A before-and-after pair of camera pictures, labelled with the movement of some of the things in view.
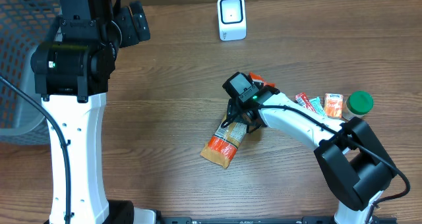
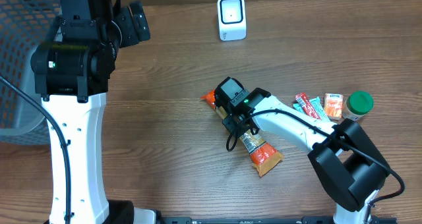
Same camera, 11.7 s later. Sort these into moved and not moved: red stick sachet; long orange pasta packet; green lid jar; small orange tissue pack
Moved: long orange pasta packet
Not moved: red stick sachet; small orange tissue pack; green lid jar
